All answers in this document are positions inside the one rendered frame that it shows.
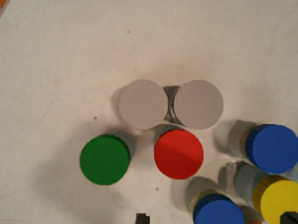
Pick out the red-capped bottle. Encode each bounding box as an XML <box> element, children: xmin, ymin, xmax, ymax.
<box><xmin>153</xmin><ymin>125</ymin><xmax>204</xmax><ymax>180</ymax></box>

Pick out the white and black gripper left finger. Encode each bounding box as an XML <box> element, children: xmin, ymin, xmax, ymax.
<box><xmin>135</xmin><ymin>213</ymin><xmax>150</xmax><ymax>224</ymax></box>

